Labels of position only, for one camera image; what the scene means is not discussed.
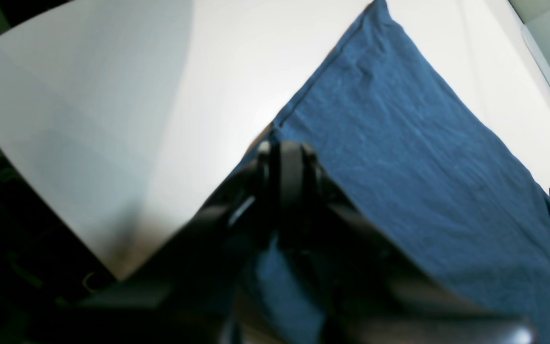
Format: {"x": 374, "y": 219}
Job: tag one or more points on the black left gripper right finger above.
{"x": 374, "y": 294}

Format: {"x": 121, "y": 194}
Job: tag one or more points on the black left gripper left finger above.
{"x": 184, "y": 293}

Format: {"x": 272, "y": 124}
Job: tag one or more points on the dark blue t-shirt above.
{"x": 420, "y": 165}

